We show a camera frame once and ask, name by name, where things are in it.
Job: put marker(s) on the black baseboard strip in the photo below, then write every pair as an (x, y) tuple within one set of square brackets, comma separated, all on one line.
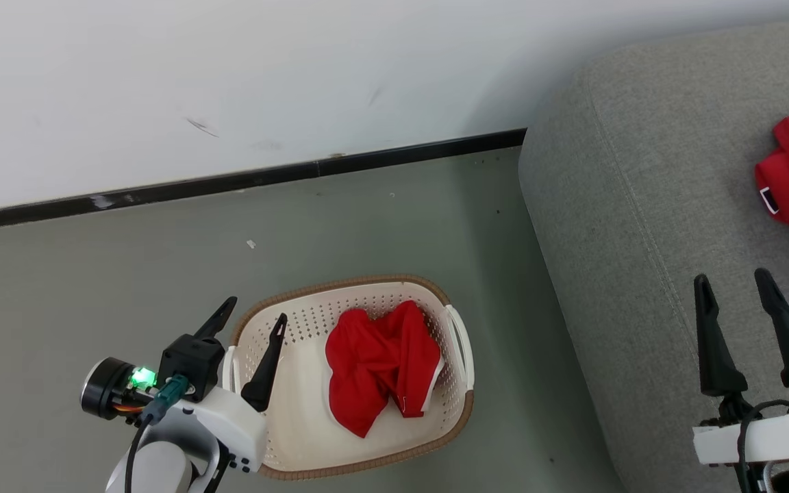
[(230, 181)]

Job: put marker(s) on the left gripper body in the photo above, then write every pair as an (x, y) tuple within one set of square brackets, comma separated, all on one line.
[(192, 363)]

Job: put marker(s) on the grey fabric sofa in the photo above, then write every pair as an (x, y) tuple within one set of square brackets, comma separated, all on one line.
[(641, 205)]

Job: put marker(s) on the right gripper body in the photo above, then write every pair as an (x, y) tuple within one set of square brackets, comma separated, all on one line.
[(778, 438)]

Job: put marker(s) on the red shorts white side stripe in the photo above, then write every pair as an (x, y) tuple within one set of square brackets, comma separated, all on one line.
[(374, 363)]

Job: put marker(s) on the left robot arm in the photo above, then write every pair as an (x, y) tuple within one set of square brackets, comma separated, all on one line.
[(155, 469)]

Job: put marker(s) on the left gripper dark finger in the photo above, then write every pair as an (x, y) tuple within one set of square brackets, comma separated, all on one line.
[(266, 376), (220, 320)]

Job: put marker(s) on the cream laundry basket brown rim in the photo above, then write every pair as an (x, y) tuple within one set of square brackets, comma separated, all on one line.
[(298, 424)]

